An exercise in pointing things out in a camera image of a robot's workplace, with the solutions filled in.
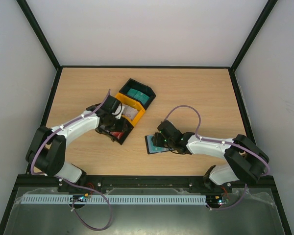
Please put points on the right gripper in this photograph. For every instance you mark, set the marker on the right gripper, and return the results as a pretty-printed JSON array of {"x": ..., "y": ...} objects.
[{"x": 156, "y": 140}]

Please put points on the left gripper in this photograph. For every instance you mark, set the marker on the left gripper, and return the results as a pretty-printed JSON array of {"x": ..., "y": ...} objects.
[{"x": 107, "y": 129}]

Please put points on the teal credit card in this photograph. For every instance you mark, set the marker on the teal credit card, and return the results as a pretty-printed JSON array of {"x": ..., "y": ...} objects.
[{"x": 152, "y": 149}]

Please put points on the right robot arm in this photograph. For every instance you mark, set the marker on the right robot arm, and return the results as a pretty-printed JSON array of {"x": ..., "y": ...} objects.
[{"x": 245, "y": 161}]

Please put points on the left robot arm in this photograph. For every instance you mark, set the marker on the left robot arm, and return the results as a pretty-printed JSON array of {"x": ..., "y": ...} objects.
[{"x": 46, "y": 154}]

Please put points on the red patterned card stack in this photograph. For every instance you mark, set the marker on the red patterned card stack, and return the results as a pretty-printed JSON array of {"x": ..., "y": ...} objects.
[{"x": 117, "y": 135}]

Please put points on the black bin with red cards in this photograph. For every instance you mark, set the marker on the black bin with red cards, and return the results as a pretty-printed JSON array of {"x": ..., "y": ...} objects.
[{"x": 126, "y": 128}]

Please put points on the yellow card bin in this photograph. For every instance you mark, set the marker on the yellow card bin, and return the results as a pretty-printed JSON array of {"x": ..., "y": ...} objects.
[{"x": 125, "y": 100}]

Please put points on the teal card stack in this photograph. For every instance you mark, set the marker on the teal card stack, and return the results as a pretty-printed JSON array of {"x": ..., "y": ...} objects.
[{"x": 138, "y": 95}]

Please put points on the black bin with teal cards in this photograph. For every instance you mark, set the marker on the black bin with teal cards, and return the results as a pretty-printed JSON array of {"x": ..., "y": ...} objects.
[{"x": 131, "y": 83}]

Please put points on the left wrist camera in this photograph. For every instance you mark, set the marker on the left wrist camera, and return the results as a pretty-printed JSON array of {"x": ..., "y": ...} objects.
[{"x": 118, "y": 113}]

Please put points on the white slotted cable duct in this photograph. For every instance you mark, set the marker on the white slotted cable duct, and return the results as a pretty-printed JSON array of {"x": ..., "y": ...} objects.
[{"x": 115, "y": 199}]

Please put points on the black aluminium frame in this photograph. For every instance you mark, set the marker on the black aluminium frame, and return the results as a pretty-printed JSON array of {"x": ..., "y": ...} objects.
[{"x": 252, "y": 35}]

